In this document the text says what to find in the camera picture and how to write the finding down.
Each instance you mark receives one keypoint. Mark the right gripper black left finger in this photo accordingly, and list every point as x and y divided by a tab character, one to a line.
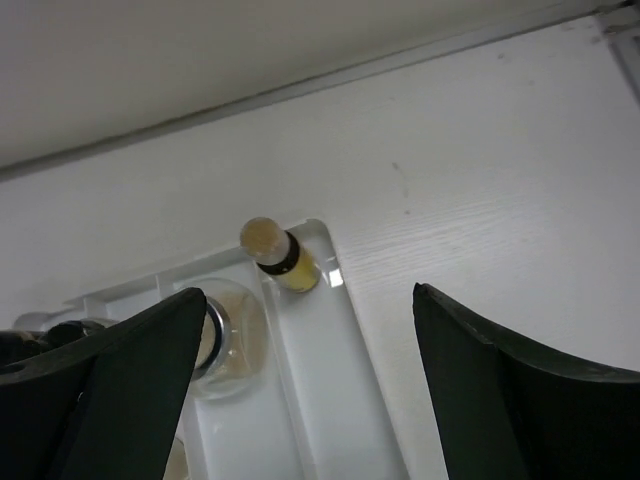
105	406

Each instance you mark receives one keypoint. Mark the small beige-capped bottle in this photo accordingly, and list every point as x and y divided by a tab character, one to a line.
279	254

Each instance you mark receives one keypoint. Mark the wide glass jar metal rim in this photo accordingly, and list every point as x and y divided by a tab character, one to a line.
234	340

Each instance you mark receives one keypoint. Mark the black-capped white sauce bottle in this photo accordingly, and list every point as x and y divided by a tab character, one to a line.
177	466

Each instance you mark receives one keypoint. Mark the black-capped glass condiment bottle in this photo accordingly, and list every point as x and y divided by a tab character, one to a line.
18	345

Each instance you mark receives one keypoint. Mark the white divided plastic tray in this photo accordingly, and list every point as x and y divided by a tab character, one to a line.
316	410

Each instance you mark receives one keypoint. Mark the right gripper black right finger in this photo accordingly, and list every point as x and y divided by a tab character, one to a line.
509	407

